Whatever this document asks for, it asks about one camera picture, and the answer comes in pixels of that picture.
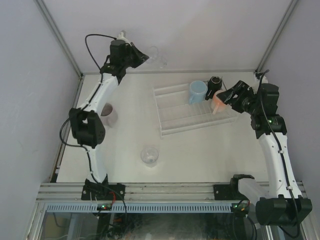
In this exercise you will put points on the clear acrylic dish rack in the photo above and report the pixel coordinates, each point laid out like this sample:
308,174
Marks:
176,115

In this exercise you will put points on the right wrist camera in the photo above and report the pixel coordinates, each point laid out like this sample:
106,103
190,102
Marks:
258,76

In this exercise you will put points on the lilac ceramic mug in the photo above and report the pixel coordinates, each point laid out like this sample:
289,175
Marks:
108,115

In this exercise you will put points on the right aluminium frame post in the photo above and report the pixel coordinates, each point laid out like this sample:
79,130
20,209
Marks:
277,34

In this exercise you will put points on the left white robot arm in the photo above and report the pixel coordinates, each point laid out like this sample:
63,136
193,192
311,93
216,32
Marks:
86,125

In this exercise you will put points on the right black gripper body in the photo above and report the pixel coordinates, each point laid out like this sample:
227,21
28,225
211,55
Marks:
236,93

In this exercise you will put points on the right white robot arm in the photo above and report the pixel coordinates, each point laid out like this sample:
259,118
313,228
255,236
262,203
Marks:
283,203

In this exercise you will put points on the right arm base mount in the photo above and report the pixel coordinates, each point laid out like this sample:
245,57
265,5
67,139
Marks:
230,191

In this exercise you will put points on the aluminium frame post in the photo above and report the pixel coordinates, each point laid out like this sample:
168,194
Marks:
277,34
47,16

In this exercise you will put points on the pink ceramic mug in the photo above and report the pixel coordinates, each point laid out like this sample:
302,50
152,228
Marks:
217,105

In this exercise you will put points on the left aluminium frame post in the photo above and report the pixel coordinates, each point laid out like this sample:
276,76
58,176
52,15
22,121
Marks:
47,16

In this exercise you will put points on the light blue mug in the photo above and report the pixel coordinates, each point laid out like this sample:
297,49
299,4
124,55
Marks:
197,92

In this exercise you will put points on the black mug cream inside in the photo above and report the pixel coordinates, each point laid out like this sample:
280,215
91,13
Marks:
213,85

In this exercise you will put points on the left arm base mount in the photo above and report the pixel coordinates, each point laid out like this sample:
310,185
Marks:
102,192

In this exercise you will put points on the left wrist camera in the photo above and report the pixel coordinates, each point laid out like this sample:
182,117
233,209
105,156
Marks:
122,36

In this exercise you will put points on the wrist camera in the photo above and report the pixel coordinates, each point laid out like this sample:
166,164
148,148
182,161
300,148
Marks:
258,76
122,36

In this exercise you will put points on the clear glass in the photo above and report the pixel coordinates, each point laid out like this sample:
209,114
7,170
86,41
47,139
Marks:
156,59
149,155

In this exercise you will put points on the blue slotted cable duct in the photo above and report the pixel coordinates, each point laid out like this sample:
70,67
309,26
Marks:
145,208

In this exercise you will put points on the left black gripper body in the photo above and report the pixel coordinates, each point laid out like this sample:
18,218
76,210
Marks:
133,55

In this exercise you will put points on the aluminium front rail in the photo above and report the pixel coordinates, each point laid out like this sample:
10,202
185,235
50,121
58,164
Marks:
134,192

